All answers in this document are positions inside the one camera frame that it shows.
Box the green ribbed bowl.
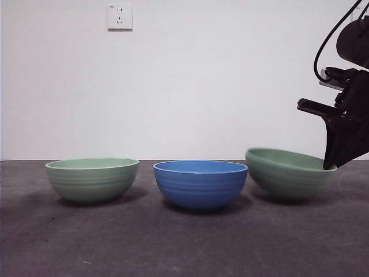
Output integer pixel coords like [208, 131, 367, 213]
[245, 147, 338, 201]
[44, 158, 140, 205]

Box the blue ribbed bowl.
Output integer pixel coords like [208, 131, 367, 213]
[152, 160, 249, 211]

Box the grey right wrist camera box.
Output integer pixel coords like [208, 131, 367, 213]
[319, 68, 347, 89]

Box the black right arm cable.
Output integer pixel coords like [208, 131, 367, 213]
[312, 0, 369, 83]

